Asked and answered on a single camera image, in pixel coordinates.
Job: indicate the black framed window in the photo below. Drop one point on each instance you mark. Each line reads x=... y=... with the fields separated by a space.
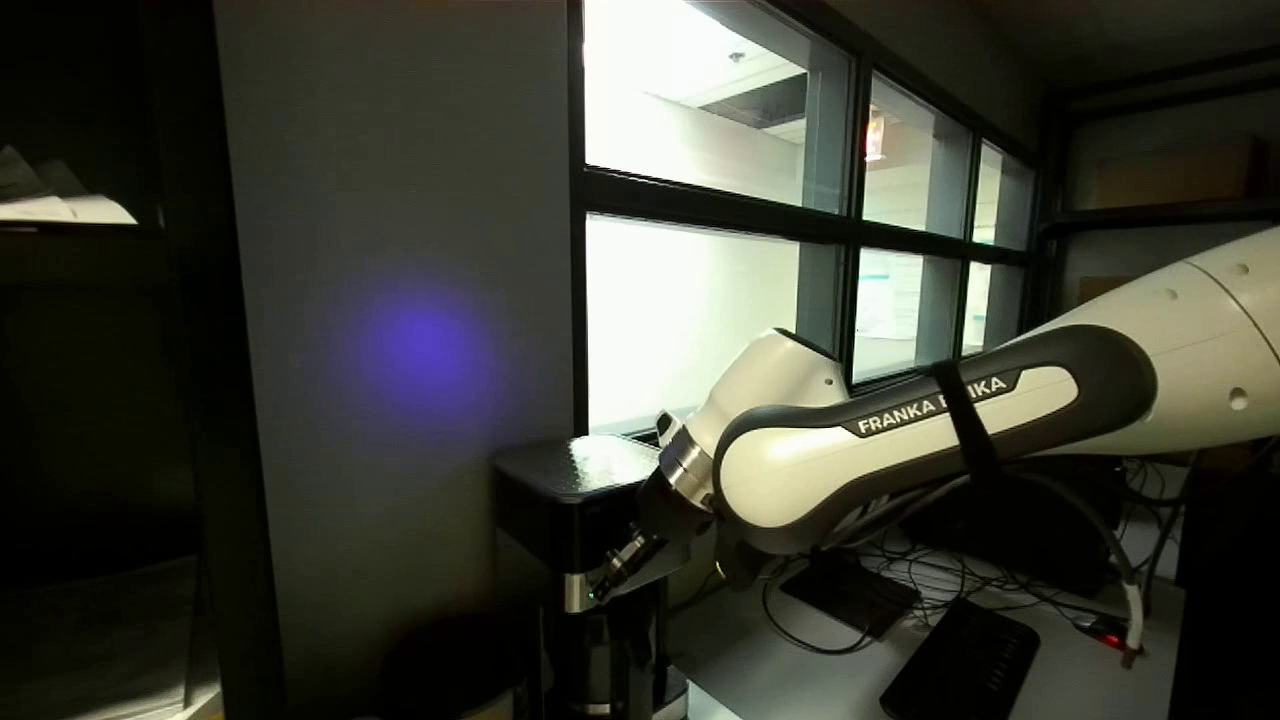
x=700 y=300

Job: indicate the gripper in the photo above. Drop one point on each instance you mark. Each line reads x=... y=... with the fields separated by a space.
x=668 y=508

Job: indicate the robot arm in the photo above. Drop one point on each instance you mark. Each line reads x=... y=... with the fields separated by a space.
x=900 y=440

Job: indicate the glass coffee carafe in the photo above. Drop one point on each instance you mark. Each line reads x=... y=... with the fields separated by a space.
x=630 y=665

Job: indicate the wall shelf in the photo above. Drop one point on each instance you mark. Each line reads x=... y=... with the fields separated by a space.
x=1150 y=215

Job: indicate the stack of papers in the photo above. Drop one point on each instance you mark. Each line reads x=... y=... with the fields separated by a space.
x=70 y=205

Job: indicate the black coffee machine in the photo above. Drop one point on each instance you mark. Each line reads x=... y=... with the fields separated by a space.
x=560 y=500

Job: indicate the dark shelf unit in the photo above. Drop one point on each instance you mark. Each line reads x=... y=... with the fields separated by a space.
x=100 y=400

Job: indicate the black keyboard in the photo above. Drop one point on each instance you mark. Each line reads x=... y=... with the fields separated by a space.
x=965 y=665

